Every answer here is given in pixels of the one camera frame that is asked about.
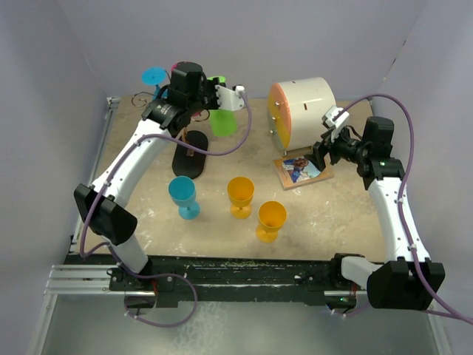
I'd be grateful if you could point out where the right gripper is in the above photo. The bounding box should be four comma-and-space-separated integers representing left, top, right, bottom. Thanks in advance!
304, 122, 370, 171

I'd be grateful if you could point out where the green plastic wine glass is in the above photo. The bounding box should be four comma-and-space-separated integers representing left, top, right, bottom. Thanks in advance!
208, 75, 237, 137

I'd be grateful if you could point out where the pink plastic wine glass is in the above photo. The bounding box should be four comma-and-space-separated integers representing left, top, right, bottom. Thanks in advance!
168, 61, 206, 117

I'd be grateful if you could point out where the blue wine glass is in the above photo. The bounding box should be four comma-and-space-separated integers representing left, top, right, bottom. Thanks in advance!
169, 176, 200, 220
141, 67, 171, 99

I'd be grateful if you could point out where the metal wine glass rack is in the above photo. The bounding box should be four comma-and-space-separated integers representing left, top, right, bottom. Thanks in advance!
132, 92, 210, 180

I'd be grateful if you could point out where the orange wine glass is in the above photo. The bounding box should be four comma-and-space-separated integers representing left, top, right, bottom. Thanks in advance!
256, 200, 287, 243
227, 177, 254, 219

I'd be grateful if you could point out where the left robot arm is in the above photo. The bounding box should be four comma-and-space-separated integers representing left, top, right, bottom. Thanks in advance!
74, 61, 220, 290

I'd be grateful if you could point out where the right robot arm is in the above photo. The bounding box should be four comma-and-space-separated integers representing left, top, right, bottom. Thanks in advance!
307, 116, 445, 311

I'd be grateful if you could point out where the children's picture book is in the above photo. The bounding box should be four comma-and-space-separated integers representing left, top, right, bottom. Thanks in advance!
273, 156, 334, 190

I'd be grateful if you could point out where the white round drawer cabinet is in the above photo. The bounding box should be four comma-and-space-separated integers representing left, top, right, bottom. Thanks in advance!
267, 77, 336, 155

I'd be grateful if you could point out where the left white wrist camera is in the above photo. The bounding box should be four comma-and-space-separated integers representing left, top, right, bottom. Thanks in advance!
215, 84, 245, 112

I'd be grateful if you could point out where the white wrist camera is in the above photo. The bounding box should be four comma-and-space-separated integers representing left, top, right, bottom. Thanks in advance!
322, 105, 350, 143
215, 84, 245, 112

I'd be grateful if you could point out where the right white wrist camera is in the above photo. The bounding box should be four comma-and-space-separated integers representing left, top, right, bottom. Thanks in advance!
322, 105, 350, 143

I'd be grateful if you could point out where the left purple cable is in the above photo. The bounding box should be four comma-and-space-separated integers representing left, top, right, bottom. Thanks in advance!
79, 90, 253, 327

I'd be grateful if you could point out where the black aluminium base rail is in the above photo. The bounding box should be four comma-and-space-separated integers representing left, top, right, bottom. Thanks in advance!
46, 254, 366, 309

